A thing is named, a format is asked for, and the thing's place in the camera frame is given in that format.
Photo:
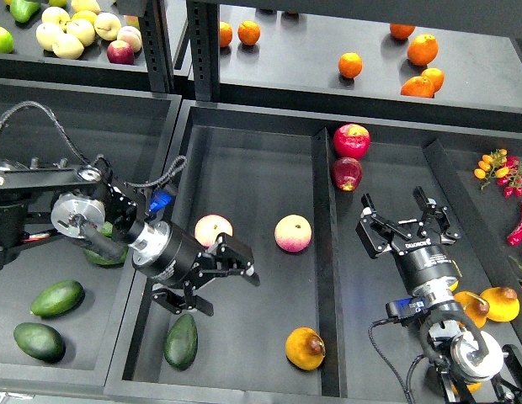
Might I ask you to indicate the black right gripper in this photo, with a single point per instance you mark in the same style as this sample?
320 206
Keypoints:
419 254

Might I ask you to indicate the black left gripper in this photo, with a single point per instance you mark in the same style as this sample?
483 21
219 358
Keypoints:
170 256

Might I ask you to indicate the dark green avocado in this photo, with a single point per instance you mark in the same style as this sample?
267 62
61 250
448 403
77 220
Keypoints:
181 343

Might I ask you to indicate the yellow pear with brown end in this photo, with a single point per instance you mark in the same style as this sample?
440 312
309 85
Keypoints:
305 349

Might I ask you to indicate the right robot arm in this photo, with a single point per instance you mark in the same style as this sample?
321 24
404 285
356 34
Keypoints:
459 352

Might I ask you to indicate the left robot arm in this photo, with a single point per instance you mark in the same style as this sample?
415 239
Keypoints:
89 205

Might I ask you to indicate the green avocado lower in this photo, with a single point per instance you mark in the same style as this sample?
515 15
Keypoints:
96 259

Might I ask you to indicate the green avocado middle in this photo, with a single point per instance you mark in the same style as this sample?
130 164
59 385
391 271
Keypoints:
107 229

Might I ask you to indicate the yellow pear centre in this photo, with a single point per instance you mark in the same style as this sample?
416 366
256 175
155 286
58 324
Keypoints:
474 306

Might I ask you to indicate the light green avocado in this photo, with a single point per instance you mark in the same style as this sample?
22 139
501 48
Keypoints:
57 299

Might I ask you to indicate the dark green avocado corner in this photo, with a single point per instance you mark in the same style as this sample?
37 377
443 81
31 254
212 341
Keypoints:
39 341

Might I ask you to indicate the pale yellow pear right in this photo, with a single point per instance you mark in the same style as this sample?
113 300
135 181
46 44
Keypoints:
107 26

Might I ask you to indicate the pale yellow pear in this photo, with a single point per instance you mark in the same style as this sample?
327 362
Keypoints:
46 34
107 26
83 30
67 46
56 15

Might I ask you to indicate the pale yellow pear front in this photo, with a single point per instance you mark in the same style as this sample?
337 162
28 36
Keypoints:
67 46

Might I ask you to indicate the pale yellow pear middle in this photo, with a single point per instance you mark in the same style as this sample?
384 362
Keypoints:
83 30

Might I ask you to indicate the pale yellow pear left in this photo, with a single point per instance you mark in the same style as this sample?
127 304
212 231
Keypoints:
46 34

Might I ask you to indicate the pale yellow pear back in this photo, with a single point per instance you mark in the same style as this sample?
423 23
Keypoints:
56 15

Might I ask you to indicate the pink apple left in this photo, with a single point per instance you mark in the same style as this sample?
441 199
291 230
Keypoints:
209 227

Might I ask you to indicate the pink apple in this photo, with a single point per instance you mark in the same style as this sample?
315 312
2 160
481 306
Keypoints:
209 227
293 233

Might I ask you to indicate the dark red apple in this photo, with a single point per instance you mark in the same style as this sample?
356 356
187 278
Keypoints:
347 173

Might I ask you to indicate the bright red apple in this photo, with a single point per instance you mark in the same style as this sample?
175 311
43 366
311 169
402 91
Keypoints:
351 140

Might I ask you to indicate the pink apple right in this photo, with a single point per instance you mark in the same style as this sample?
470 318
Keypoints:
293 233

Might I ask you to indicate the black centre tray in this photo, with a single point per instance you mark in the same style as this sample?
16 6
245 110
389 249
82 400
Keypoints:
254 167

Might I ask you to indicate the black tray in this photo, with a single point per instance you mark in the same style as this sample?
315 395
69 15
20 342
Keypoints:
133 130
254 167

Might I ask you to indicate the cherry tomato bunch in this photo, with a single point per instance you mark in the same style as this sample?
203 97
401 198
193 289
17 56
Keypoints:
502 169

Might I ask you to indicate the orange front right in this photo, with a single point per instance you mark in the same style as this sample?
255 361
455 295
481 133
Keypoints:
418 86

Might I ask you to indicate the small orange right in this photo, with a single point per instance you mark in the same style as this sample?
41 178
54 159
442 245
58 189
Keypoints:
436 76

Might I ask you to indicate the orange on shelf middle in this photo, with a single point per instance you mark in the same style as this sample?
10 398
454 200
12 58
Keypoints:
350 65

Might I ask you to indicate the large orange on shelf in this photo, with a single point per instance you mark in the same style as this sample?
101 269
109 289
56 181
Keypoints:
423 49

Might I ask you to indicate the black left tray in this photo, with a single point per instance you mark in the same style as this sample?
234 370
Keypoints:
133 130

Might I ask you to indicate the orange at shelf top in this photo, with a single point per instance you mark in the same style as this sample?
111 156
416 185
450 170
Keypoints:
401 31

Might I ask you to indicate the red apple on shelf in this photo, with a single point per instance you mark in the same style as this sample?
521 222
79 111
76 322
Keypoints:
120 52

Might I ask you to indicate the orange on shelf left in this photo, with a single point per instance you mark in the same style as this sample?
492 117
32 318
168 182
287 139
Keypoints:
225 34

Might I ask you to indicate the pink peach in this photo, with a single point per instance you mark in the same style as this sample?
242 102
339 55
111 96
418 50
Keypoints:
132 36

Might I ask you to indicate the green apple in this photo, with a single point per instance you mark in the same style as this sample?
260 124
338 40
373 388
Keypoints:
6 41

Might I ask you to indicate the green pepper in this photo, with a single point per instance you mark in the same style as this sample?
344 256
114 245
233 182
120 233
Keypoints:
22 10

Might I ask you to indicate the black shelf post right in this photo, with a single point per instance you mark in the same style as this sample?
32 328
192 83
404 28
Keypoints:
203 19

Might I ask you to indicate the black shelf post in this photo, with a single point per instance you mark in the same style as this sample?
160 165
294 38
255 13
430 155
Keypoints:
156 47
203 19

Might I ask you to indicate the black shelf post left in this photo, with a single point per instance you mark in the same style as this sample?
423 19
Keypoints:
156 47

